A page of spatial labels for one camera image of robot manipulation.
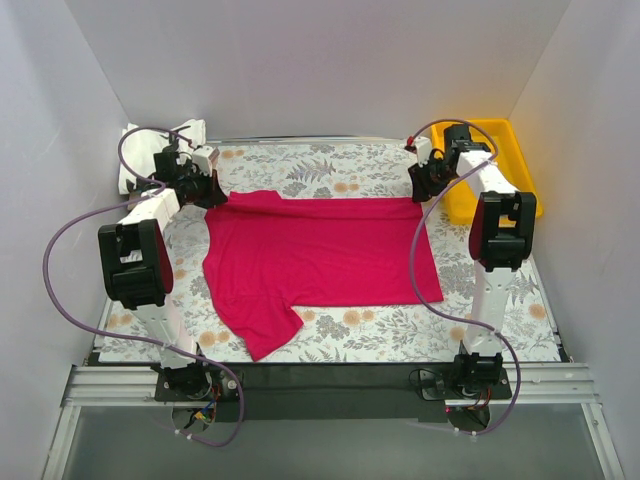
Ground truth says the yellow plastic bin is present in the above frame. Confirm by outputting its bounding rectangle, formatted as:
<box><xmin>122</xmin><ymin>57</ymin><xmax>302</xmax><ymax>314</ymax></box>
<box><xmin>443</xmin><ymin>118</ymin><xmax>544</xmax><ymax>225</ymax></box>

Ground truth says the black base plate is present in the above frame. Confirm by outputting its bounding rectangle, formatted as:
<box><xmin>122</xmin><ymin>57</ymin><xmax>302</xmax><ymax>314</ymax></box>
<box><xmin>153</xmin><ymin>362</ymin><xmax>515</xmax><ymax>423</ymax></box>

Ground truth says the magenta t shirt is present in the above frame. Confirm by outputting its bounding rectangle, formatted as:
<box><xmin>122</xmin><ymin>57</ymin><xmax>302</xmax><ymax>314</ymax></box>
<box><xmin>203</xmin><ymin>190</ymin><xmax>443</xmax><ymax>361</ymax></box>

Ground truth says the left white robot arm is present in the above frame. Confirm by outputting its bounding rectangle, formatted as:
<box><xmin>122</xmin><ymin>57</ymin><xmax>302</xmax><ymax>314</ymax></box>
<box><xmin>98</xmin><ymin>146</ymin><xmax>227</xmax><ymax>400</ymax></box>

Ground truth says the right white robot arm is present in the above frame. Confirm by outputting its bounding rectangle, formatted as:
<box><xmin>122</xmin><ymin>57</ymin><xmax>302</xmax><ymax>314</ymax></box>
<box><xmin>405</xmin><ymin>120</ymin><xmax>537</xmax><ymax>398</ymax></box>

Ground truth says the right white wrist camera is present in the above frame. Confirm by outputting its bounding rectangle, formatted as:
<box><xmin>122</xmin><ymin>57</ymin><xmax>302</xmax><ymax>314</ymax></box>
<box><xmin>404</xmin><ymin>136</ymin><xmax>432</xmax><ymax>167</ymax></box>

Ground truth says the aluminium front rail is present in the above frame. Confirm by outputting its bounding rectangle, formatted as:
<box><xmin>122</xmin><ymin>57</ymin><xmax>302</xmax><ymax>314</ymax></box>
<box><xmin>43</xmin><ymin>363</ymin><xmax>625</xmax><ymax>479</ymax></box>

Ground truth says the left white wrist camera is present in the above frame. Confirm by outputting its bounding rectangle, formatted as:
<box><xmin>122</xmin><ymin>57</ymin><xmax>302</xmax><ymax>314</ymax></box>
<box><xmin>191</xmin><ymin>145</ymin><xmax>220</xmax><ymax>176</ymax></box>

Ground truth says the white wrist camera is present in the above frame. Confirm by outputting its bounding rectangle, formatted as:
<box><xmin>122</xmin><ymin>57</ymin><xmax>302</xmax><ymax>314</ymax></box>
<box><xmin>191</xmin><ymin>145</ymin><xmax>220</xmax><ymax>176</ymax></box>
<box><xmin>404</xmin><ymin>136</ymin><xmax>432</xmax><ymax>167</ymax></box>

